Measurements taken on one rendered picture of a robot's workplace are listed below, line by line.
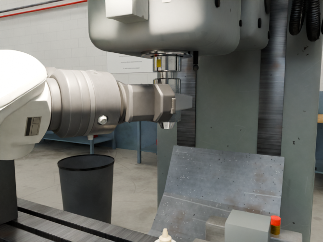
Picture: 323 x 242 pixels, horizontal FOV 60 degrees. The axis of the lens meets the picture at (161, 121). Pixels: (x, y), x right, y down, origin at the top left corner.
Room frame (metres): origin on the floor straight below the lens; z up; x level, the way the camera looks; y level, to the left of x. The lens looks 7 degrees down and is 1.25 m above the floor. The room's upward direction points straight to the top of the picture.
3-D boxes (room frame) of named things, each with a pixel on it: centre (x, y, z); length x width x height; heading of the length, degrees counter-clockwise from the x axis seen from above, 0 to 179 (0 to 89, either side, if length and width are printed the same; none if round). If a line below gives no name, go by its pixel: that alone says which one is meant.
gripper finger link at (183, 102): (0.44, -0.03, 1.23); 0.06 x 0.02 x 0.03; 127
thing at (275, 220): (0.42, -0.18, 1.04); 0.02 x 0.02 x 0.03
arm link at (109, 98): (0.41, 0.06, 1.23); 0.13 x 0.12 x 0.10; 37
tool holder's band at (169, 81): (0.47, -0.01, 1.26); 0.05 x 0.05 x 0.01
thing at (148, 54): (0.47, -0.01, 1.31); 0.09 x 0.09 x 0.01
